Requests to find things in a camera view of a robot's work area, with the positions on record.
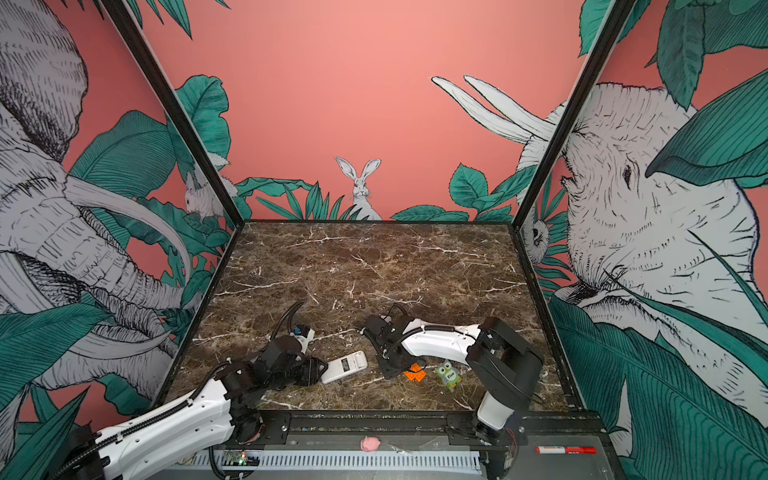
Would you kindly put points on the red white marker pen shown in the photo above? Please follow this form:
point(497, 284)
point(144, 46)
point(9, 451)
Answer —
point(565, 450)

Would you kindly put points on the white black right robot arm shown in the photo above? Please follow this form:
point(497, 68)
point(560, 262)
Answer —
point(507, 365)

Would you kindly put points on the orange toy brick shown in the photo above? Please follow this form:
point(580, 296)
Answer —
point(415, 373)

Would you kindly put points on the black corner frame post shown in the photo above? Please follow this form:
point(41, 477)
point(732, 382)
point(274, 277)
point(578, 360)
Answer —
point(600, 52)
point(123, 20)

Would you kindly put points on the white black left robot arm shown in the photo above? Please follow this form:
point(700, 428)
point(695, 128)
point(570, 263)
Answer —
point(222, 409)

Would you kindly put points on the black corner frame post left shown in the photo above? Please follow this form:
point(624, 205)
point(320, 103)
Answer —
point(123, 20)

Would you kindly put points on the white slotted cable duct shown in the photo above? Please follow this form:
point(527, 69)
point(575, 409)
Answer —
point(466, 462)

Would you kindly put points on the black corner frame post right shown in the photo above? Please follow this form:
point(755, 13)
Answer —
point(600, 52)

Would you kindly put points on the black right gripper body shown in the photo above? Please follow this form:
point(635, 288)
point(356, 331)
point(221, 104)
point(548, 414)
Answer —
point(389, 366)

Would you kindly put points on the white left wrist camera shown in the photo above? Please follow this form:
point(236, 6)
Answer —
point(304, 335)

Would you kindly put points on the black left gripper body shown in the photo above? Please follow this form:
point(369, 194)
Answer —
point(307, 372)

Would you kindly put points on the white red remote control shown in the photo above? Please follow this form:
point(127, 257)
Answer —
point(344, 367)

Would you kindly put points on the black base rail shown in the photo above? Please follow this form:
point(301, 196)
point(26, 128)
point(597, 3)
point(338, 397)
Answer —
point(461, 428)

